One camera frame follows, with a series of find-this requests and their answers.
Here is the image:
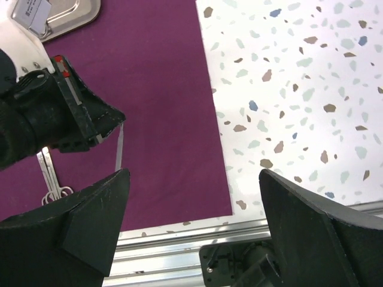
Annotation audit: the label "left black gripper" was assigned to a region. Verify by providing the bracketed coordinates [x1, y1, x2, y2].
[17, 56, 126, 152]

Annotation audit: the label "steel instrument tray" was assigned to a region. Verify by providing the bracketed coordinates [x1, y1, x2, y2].
[39, 0, 101, 42]

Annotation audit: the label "aluminium front rail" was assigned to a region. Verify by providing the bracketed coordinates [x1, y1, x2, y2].
[103, 201, 383, 287]

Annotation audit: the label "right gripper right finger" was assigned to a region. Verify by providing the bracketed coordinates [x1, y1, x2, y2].
[259, 169, 382, 286]

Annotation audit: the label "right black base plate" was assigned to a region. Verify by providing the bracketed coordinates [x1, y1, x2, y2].
[199, 239, 283, 287]

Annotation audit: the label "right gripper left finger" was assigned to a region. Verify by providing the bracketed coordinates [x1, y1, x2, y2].
[1, 169, 130, 286]

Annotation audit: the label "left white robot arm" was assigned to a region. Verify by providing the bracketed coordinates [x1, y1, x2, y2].
[1, 1, 126, 169]

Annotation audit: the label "purple cloth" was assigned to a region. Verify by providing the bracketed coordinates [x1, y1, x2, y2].
[0, 0, 233, 233]

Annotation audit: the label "steel scissors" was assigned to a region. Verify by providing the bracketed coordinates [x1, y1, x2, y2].
[37, 147, 74, 205]

